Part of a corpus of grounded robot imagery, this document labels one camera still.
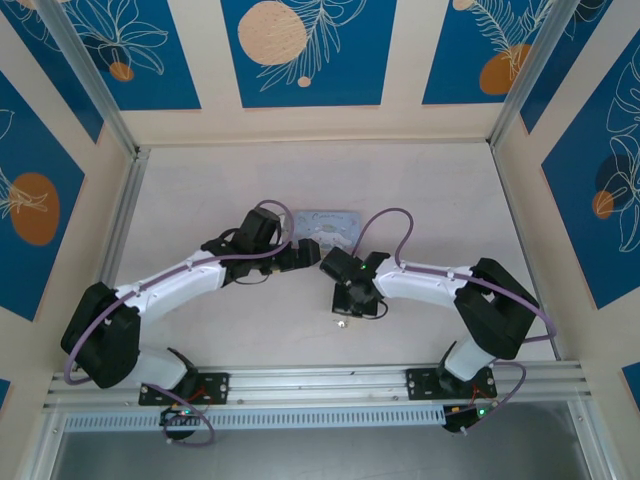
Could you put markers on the small silver key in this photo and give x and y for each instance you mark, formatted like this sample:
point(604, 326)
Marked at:
point(342, 323)

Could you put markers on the cartoon print tin box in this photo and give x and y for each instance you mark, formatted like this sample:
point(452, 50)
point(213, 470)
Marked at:
point(330, 227)

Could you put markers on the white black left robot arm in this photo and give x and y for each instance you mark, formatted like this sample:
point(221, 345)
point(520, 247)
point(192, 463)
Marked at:
point(170, 287)

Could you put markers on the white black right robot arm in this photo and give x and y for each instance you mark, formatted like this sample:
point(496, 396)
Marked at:
point(425, 285)

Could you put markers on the grey steel panel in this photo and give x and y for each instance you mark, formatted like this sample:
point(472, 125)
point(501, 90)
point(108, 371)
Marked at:
point(320, 455)

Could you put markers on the aluminium cross rail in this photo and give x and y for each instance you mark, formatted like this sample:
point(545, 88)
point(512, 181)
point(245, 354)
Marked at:
point(320, 385)

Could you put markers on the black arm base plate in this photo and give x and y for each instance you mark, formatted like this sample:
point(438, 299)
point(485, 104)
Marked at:
point(220, 387)
point(422, 385)

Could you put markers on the aluminium table side rail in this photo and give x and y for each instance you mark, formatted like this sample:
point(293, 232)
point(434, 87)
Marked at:
point(510, 200)
point(127, 210)

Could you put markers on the aluminium frame post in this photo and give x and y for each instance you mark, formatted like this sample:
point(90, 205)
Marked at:
point(529, 75)
point(91, 75)

